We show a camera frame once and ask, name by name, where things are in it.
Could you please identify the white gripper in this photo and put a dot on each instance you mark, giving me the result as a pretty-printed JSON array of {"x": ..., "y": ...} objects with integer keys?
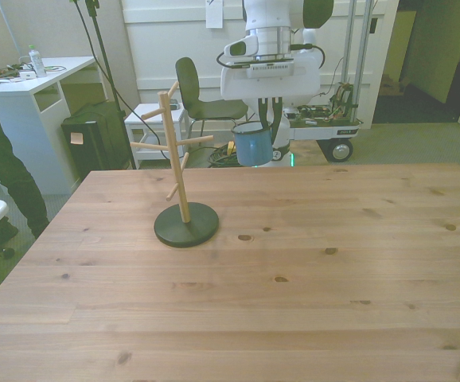
[{"x": 270, "y": 85}]

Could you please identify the blue enamel mug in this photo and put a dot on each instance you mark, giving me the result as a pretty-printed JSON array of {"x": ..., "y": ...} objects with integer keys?
[{"x": 252, "y": 147}]

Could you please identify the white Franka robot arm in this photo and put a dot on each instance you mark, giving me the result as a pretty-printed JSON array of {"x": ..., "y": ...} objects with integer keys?
[{"x": 277, "y": 20}]

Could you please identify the wooden mug tree, black base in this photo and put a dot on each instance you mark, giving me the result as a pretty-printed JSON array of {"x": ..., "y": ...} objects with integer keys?
[{"x": 186, "y": 227}]

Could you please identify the yellow emergency stop button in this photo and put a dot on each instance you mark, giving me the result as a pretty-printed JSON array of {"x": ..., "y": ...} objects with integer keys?
[{"x": 231, "y": 149}]

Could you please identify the wheeled equipment cart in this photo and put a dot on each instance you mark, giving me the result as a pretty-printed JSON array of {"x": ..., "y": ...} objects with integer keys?
[{"x": 333, "y": 133}]

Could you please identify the black wooden chair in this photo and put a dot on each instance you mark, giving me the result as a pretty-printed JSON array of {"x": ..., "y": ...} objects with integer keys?
[{"x": 198, "y": 101}]

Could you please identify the small dark object on stool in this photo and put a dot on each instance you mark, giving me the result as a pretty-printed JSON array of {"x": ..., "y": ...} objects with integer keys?
[{"x": 174, "y": 105}]

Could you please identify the white paper sheet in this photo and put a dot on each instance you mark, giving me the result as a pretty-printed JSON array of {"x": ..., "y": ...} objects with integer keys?
[{"x": 214, "y": 14}]

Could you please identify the white step stool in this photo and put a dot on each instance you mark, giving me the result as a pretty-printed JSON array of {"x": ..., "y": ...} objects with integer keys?
[{"x": 154, "y": 113}]

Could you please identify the black tripod stand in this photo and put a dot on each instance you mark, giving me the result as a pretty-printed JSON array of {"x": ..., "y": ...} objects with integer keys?
[{"x": 108, "y": 79}]

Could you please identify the black suitcase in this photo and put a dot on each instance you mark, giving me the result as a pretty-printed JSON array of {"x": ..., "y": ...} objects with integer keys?
[{"x": 94, "y": 135}]

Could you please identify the orange sticky note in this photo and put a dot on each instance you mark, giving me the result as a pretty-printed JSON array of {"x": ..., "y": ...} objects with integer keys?
[{"x": 76, "y": 138}]

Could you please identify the clear plastic bottle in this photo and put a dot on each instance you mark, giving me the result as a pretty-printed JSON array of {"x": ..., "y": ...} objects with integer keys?
[{"x": 37, "y": 61}]

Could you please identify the white desk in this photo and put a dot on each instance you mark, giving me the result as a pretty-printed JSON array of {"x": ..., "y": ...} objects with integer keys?
[{"x": 27, "y": 115}]

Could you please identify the small white box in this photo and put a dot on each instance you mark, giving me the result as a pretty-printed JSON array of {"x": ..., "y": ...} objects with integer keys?
[{"x": 27, "y": 75}]

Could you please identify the person in dark clothes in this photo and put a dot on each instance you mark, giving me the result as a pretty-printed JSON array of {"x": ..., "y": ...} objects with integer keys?
[{"x": 11, "y": 171}]

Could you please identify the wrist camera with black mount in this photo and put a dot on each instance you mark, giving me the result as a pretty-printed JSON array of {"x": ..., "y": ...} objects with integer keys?
[{"x": 270, "y": 67}]

